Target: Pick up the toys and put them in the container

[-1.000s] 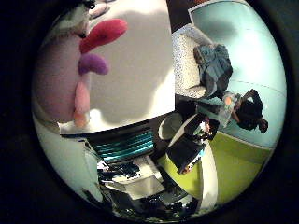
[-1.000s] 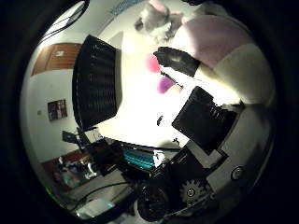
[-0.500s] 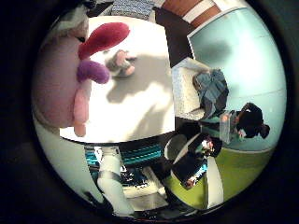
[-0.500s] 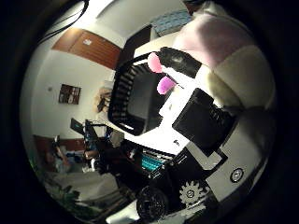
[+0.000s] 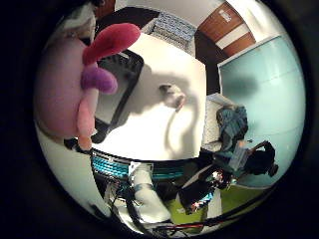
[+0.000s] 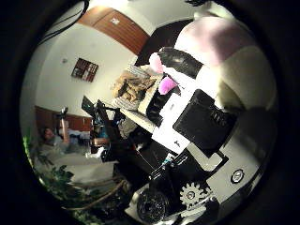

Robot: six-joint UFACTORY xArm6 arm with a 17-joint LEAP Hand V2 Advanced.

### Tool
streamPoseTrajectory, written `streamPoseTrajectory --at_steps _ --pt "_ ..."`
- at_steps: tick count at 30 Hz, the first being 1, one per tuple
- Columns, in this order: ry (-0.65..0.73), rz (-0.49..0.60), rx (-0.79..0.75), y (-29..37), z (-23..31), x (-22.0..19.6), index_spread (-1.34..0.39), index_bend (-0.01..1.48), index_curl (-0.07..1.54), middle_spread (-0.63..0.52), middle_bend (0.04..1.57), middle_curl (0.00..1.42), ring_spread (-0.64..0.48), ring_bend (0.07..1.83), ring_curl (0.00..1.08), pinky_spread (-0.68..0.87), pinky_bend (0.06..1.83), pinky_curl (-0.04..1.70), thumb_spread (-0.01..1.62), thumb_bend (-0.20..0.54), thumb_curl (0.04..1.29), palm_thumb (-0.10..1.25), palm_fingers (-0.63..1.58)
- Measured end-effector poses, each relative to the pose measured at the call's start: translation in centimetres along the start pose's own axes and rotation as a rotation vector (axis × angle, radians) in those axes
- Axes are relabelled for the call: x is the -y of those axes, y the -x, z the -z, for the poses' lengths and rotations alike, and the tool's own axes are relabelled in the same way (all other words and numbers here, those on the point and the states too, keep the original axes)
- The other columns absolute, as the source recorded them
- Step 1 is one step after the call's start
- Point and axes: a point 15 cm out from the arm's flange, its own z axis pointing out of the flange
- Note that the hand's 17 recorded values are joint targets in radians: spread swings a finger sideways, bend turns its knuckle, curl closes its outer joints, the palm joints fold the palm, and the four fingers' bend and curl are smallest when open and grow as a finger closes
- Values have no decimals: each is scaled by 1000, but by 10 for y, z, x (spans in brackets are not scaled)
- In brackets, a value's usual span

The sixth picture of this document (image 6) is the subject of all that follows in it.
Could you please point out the black camera tripod rig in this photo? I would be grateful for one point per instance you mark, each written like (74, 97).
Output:
(101, 118)

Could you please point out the person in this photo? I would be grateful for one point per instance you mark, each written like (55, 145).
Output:
(48, 136)

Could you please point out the dark framed wall picture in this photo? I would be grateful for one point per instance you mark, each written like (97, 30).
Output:
(84, 69)

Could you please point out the brown crumpled cloth pile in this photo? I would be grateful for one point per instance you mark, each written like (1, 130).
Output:
(131, 86)

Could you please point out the pink axolotl plush toy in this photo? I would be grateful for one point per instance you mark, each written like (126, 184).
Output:
(231, 56)

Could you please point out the green plant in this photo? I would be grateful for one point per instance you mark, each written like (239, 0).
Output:
(59, 181)

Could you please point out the dark brown door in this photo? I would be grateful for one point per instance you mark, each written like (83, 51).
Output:
(162, 37)

